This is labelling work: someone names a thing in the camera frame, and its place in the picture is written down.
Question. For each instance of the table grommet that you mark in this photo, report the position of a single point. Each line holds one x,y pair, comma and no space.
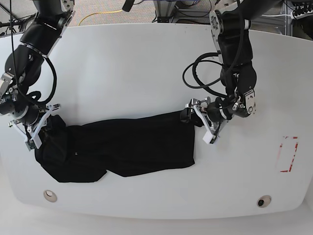
50,196
264,201

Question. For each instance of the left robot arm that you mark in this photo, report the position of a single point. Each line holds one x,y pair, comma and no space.
230,21

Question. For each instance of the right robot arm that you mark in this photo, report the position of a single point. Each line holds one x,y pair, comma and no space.
23,68

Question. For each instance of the red tape rectangle marking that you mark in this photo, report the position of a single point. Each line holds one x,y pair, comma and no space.
286,153

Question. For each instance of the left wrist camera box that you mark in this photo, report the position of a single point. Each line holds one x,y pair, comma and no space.
209,138

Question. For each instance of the white power strip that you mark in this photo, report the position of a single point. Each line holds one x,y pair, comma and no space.
302,12

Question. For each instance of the aluminium table leg frame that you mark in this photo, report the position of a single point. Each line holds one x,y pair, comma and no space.
166,11

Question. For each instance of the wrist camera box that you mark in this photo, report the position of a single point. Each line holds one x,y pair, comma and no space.
209,138
33,144

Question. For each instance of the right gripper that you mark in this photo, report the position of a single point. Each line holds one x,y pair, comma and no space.
31,120

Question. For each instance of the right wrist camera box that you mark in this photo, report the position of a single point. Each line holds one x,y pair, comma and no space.
33,144

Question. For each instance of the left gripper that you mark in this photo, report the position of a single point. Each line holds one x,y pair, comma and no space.
205,113

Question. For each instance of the left table grommet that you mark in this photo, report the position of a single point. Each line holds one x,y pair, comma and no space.
50,196

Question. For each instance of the right table grommet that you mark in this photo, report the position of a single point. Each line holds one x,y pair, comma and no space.
264,201

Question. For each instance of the black T-shirt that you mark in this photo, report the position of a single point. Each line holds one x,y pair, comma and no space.
125,147

